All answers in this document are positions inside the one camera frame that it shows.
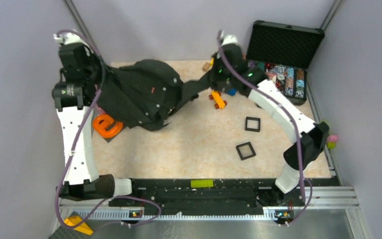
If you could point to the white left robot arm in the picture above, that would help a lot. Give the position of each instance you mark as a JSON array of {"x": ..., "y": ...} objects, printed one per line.
[{"x": 75, "y": 97}]

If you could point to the black square frame near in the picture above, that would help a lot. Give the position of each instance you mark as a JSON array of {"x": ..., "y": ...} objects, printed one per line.
[{"x": 245, "y": 151}]

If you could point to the black square frame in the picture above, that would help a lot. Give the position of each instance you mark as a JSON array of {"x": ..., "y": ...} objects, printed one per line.
[
  {"x": 245, "y": 151},
  {"x": 252, "y": 124}
]

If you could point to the wooden block centre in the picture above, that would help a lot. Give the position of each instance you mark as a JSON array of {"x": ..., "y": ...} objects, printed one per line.
[{"x": 206, "y": 67}]

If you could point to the yellow toy brick car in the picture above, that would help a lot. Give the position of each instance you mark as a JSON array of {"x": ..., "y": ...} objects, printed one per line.
[{"x": 219, "y": 102}]

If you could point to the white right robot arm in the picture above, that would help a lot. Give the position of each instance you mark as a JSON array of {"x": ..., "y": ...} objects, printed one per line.
[{"x": 307, "y": 137}]

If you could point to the dark pinstriped garment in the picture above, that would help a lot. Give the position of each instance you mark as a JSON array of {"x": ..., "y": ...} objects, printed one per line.
[{"x": 147, "y": 93}]

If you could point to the orange curved toy track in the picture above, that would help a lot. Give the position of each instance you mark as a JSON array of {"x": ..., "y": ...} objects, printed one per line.
[{"x": 106, "y": 126}]

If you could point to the black square frame far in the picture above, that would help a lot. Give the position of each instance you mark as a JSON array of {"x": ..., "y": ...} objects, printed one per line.
[{"x": 252, "y": 124}]

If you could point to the green flat brick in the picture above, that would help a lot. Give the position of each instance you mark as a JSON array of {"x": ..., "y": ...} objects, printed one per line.
[{"x": 202, "y": 183}]

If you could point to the blue toy brick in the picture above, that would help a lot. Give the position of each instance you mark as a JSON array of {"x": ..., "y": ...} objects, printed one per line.
[{"x": 231, "y": 92}]

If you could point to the black poker chip case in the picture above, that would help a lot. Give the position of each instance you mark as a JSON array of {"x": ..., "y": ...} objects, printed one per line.
[{"x": 285, "y": 51}]

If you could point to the yellow wedge block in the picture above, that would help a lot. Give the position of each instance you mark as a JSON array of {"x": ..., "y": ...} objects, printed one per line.
[{"x": 76, "y": 222}]

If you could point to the pink and green toy pile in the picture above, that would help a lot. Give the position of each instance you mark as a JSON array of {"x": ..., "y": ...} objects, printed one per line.
[{"x": 332, "y": 138}]

